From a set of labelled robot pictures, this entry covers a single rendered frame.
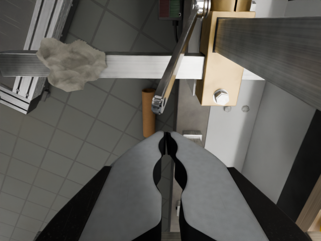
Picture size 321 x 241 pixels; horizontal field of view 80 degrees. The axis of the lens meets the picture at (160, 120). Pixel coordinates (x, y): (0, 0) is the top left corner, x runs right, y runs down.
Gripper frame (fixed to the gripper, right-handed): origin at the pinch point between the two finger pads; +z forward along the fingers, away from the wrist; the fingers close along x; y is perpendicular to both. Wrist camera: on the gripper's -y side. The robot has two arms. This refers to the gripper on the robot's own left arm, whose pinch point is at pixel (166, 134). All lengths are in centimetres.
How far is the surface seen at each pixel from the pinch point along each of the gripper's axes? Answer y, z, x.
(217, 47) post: -4.2, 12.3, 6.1
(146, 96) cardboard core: 32, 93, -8
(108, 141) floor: 68, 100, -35
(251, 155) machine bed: 29, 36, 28
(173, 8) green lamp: -8.8, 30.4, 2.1
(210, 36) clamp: -5.2, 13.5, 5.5
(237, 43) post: -5.2, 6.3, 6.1
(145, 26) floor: -4, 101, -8
